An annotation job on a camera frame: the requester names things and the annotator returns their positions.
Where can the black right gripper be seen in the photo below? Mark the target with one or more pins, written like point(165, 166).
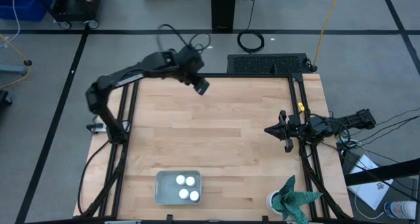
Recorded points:
point(295, 128)

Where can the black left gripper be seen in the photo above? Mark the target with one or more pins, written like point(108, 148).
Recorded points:
point(192, 63)

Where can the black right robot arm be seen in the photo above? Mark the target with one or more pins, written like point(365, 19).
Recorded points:
point(356, 119)

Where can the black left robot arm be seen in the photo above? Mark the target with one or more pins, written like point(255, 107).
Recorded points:
point(131, 77)

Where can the white plastic basket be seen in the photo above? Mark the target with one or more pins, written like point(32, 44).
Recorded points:
point(165, 188)

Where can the yellow tag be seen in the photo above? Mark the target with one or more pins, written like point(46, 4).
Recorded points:
point(301, 107)

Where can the black vented computer case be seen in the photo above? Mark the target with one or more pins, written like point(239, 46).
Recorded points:
point(262, 63)

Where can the green plant in white pot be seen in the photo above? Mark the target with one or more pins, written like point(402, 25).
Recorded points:
point(292, 201)

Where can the black column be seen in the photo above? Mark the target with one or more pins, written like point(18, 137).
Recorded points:
point(223, 7)

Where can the black table clamp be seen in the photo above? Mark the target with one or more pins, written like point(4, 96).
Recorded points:
point(169, 218)
point(265, 219)

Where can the black beam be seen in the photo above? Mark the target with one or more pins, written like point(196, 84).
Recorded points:
point(387, 172)

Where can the black wheeled cart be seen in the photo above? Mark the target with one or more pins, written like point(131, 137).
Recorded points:
point(75, 17)

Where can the clear plastic water bottle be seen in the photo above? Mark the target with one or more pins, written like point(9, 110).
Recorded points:
point(400, 210)

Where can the blue plastic bin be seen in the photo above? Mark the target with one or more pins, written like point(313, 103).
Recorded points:
point(33, 4)

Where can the grey metal foot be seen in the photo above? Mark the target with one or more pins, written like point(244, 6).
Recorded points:
point(13, 69)

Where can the black aluminium table frame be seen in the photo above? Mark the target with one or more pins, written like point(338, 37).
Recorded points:
point(213, 75)

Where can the small black device on bracket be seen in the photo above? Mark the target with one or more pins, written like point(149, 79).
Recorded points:
point(96, 128)

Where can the silver metal bracket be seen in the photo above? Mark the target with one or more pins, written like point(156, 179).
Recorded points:
point(123, 222)

